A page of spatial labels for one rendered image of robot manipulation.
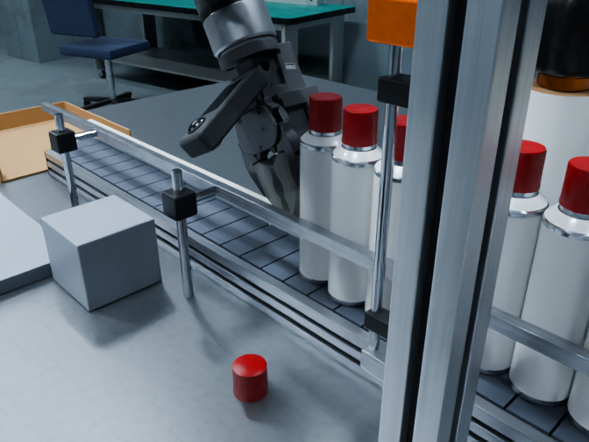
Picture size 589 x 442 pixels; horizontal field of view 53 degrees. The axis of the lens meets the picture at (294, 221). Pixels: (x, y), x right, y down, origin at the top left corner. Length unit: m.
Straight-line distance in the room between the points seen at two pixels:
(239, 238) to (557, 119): 0.40
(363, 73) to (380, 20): 4.40
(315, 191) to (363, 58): 4.21
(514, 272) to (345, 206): 0.17
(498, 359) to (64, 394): 0.41
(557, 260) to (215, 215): 0.48
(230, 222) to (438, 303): 0.48
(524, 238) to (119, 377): 0.41
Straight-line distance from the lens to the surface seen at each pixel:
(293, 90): 0.67
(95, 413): 0.60
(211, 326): 0.68
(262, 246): 0.73
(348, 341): 0.61
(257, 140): 0.66
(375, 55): 4.73
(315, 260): 0.64
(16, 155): 1.27
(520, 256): 0.50
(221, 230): 0.77
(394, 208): 0.53
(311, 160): 0.59
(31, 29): 6.59
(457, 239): 0.32
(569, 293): 0.48
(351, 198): 0.56
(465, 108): 0.30
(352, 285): 0.61
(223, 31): 0.67
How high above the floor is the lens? 1.23
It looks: 27 degrees down
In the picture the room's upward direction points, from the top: straight up
